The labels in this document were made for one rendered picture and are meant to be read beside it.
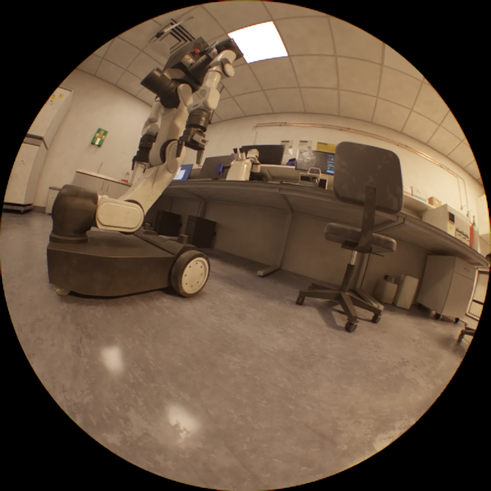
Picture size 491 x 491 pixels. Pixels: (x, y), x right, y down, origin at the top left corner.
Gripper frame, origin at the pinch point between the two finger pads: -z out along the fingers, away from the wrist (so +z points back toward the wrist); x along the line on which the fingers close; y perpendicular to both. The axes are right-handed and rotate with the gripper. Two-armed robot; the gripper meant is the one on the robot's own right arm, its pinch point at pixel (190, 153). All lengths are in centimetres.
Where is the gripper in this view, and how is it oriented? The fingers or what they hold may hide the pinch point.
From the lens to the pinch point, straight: 63.7
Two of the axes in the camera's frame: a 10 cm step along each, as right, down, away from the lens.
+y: -8.8, -2.4, 4.0
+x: 4.4, -1.6, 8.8
